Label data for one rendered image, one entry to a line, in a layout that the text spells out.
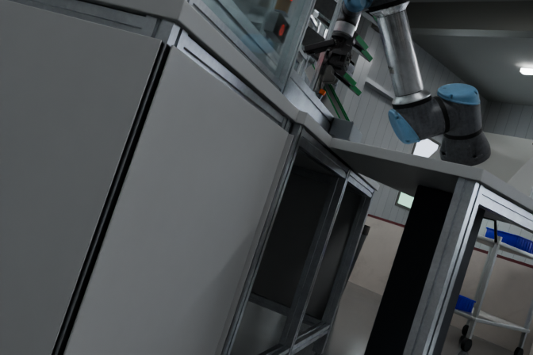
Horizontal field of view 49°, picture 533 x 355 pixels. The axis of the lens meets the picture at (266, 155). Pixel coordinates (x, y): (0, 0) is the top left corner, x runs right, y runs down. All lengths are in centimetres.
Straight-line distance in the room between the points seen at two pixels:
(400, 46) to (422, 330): 79
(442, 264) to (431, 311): 11
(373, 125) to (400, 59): 719
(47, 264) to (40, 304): 5
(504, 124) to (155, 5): 1078
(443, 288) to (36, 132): 94
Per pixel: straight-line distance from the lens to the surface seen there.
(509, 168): 187
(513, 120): 1141
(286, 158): 137
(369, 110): 878
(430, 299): 144
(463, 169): 143
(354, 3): 210
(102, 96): 83
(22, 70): 92
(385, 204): 954
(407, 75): 176
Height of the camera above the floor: 65
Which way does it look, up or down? 4 degrees up
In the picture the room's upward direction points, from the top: 19 degrees clockwise
